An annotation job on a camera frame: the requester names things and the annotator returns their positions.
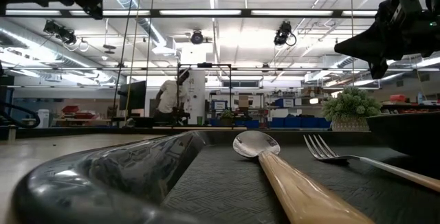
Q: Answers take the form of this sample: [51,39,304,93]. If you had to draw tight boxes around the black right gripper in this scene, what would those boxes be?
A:
[333,0,440,80]

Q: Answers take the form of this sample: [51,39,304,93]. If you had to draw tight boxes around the dark round plate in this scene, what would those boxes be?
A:
[365,111,440,158]

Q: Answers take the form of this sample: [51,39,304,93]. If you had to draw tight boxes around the wooden-handled metal fork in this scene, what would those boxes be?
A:
[302,133,440,193]

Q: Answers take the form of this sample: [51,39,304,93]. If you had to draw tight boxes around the wooden-handled metal spoon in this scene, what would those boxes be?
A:
[232,130,375,224]

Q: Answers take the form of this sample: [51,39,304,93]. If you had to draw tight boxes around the black plastic serving tray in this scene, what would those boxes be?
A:
[10,129,440,224]

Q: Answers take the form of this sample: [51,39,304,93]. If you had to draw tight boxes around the thin vertical metal pole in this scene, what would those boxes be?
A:
[349,0,355,89]

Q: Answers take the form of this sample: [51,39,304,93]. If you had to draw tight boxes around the green potted plant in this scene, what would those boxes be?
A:
[321,85,382,132]

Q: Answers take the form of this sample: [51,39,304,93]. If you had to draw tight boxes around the black computer monitor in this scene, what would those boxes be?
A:
[118,80,148,112]

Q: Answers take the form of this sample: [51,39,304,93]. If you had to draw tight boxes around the blue storage bins row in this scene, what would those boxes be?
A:
[269,115,331,129]

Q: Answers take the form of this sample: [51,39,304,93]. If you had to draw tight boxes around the red storage boxes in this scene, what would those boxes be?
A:
[60,104,98,120]

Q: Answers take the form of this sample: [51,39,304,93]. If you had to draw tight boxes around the person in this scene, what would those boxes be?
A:
[153,69,190,124]

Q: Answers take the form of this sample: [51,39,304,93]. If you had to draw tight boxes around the white plastic container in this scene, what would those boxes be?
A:
[36,109,50,128]

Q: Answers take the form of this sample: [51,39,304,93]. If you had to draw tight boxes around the white pillar with print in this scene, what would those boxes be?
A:
[185,69,207,125]

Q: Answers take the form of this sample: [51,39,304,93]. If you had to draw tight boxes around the black camera cluster on rail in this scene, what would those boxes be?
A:
[43,20,78,45]

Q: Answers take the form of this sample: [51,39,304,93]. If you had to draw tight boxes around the black hanging cable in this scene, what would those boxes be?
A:
[113,0,138,112]

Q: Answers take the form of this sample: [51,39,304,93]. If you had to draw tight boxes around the thin dark hanging cable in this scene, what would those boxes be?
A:
[144,0,156,84]

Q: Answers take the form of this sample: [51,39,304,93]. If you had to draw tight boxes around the black ceiling camera with cable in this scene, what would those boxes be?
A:
[274,20,298,47]

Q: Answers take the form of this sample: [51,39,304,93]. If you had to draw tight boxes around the black round ceiling camera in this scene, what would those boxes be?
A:
[190,30,205,45]

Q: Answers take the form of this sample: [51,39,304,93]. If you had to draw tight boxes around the black curved cable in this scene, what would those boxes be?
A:
[0,102,41,129]

